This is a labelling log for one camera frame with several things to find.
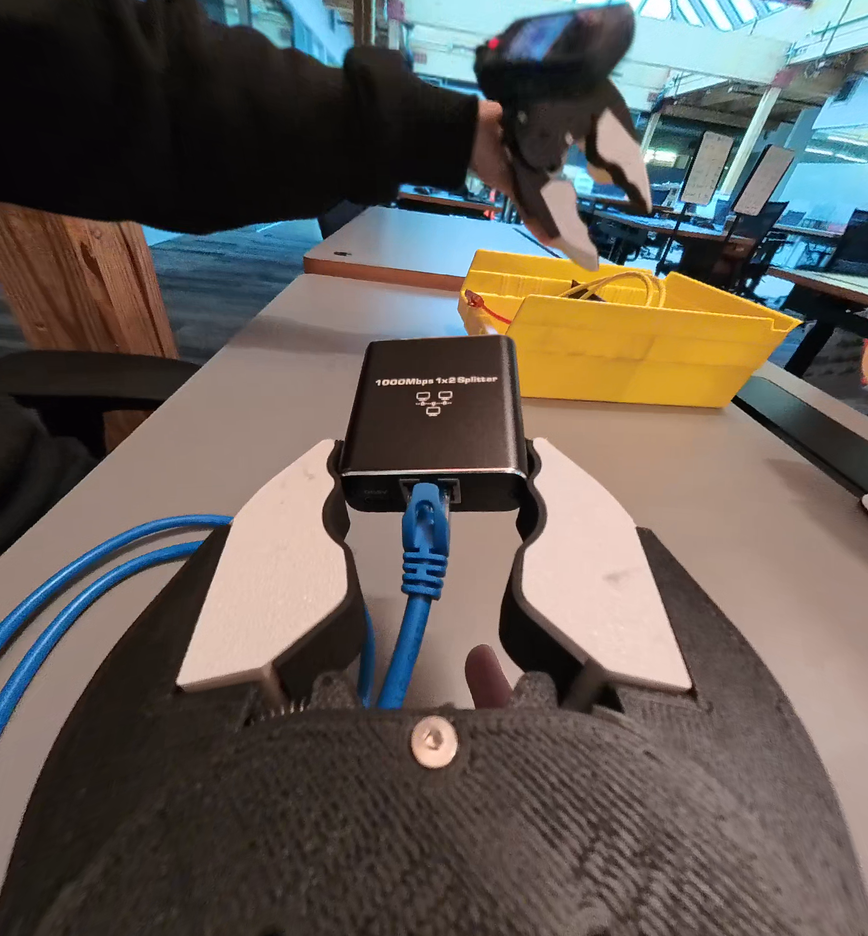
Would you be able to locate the wooden post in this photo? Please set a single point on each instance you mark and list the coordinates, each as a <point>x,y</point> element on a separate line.
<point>75,292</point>

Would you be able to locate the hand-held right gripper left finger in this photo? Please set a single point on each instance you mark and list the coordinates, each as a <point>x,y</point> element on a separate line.
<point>266,585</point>

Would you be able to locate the white wood-edged table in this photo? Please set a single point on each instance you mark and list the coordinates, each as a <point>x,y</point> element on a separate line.
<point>419,241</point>

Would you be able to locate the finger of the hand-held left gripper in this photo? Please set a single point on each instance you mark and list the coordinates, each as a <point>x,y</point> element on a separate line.
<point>569,223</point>
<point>620,146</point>

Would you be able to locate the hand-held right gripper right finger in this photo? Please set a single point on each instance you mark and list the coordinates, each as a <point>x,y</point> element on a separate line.
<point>595,585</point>

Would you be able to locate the person's left hand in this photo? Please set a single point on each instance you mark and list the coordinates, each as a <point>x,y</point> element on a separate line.
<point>489,146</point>

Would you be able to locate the yellow plastic bin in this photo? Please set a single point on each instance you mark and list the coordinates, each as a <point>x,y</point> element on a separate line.
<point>624,358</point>

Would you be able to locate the standing whiteboard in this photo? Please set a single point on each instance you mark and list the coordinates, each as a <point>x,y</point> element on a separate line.
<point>763,179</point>
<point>706,168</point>

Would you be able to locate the black network splitter box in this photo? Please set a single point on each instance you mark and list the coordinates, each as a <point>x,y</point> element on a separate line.
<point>434,439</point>

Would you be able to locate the person's right hand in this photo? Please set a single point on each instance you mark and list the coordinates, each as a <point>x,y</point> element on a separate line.
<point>489,680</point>

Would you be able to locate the wooden background desk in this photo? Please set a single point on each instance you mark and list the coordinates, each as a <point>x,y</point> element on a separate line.
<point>843,285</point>

